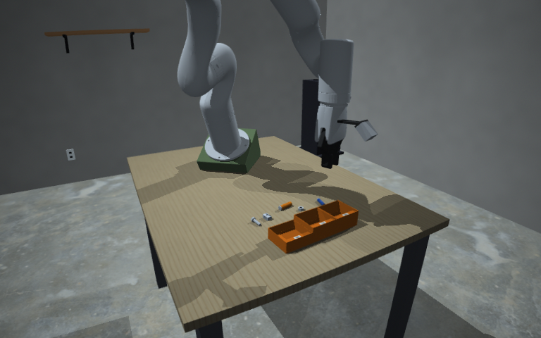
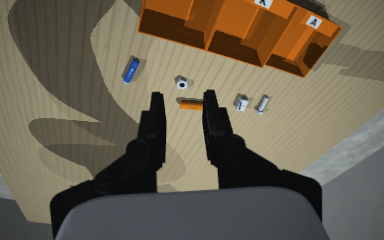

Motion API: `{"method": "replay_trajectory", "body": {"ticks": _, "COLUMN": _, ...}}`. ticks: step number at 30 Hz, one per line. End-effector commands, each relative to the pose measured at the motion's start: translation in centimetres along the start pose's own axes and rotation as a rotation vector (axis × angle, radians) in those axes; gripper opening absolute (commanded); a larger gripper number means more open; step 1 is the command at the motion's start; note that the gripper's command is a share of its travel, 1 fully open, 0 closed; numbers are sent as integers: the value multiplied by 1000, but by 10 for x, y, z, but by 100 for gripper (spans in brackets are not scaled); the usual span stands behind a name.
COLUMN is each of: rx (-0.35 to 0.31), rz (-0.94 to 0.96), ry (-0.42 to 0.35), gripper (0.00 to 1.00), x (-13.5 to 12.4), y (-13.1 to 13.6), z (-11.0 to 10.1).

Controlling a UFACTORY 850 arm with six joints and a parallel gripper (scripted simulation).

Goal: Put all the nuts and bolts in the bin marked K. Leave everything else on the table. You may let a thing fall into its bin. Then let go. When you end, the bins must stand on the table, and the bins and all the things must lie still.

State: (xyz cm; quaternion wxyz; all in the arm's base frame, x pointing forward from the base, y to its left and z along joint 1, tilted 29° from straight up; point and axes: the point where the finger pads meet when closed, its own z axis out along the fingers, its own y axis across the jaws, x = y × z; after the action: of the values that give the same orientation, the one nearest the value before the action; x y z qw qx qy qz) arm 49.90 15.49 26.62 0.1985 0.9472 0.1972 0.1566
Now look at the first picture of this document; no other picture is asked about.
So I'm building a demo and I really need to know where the orange battery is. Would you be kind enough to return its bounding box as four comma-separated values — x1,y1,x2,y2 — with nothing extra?
278,201,292,211

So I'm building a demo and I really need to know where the orange rack of bins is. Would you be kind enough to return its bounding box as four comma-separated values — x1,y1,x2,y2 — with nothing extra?
268,200,359,254

